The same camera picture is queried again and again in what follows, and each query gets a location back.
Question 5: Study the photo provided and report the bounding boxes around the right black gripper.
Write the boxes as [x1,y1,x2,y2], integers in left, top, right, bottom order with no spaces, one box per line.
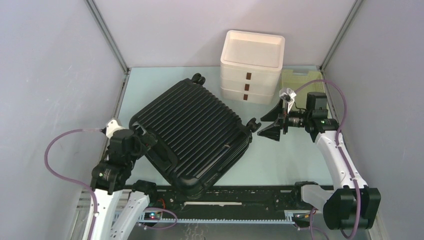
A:
[258,97,312,141]

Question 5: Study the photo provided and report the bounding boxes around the black ribbed hard-shell suitcase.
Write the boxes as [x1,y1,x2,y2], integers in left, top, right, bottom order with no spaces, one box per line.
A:
[128,73,261,199]

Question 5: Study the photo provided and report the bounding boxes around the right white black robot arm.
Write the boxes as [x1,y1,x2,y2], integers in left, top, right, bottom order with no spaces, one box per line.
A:
[258,92,381,230]

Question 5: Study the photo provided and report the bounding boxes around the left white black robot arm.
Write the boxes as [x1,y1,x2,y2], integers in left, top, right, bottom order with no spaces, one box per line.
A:
[83,126,158,240]

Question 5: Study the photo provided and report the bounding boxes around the pale yellow perforated basket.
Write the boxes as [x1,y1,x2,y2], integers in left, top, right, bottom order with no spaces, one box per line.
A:
[281,69,326,109]

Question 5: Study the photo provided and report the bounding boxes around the white stacked drawer unit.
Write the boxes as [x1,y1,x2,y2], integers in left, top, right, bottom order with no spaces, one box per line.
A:
[220,30,286,105]

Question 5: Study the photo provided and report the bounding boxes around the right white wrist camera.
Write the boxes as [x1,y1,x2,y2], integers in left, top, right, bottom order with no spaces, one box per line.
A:
[279,87,297,113]

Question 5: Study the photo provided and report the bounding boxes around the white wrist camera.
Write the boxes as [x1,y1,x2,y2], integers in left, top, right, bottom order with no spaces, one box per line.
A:
[100,118,125,139]
[279,87,297,113]

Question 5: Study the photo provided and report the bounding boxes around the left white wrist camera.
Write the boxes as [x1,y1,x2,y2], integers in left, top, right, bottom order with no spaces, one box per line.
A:
[100,118,125,139]

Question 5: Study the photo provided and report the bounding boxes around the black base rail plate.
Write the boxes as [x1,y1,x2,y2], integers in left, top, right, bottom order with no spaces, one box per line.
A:
[140,185,312,224]

